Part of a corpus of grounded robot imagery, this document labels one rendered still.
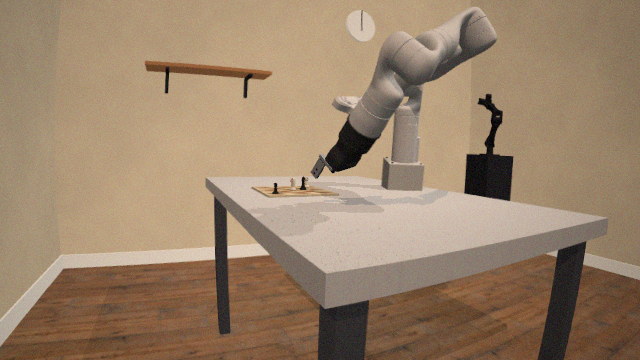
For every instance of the brown and cream chessboard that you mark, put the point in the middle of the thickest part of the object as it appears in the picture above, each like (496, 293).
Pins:
(284, 191)

